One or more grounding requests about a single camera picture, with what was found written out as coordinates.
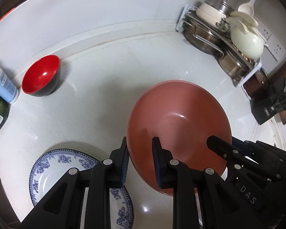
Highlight steel pot upper left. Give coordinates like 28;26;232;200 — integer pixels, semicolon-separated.
183;20;223;57

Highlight pink bowl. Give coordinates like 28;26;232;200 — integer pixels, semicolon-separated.
126;80;232;196

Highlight red black bowl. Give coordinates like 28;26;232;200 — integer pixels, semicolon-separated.
22;55;61;97

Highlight white rice spoon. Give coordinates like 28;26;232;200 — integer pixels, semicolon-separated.
238;0;256;16

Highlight black knife block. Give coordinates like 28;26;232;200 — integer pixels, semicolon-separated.
250;77;286;125

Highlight wall power sockets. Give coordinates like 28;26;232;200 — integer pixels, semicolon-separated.
257;21;286;61

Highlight blue floral plate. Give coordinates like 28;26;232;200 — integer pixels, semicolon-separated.
29;149;134;228

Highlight cream pot with steel lid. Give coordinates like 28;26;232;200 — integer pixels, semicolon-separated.
196;0;234;31

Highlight steel pot lower right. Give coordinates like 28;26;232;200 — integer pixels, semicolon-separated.
218;47;250;81

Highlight blue pump bottle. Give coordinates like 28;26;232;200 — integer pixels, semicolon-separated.
0;68;19;104

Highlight glass jar of chili sauce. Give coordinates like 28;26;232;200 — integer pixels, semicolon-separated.
243;68;270;98

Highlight white pot rack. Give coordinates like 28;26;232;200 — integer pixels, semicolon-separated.
176;5;264;86

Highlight cream ceramic teapot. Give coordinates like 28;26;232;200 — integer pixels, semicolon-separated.
225;11;267;60

